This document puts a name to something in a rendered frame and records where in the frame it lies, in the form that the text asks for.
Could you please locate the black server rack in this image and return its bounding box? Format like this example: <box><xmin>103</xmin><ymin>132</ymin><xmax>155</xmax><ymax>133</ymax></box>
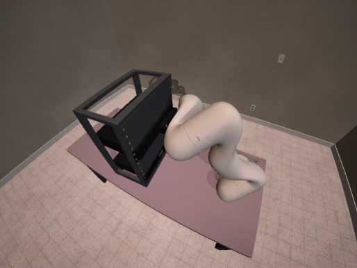
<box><xmin>73</xmin><ymin>69</ymin><xmax>178</xmax><ymax>187</ymax></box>

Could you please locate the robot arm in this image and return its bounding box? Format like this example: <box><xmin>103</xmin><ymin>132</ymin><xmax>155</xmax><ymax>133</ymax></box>
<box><xmin>164</xmin><ymin>94</ymin><xmax>267</xmax><ymax>202</ymax></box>

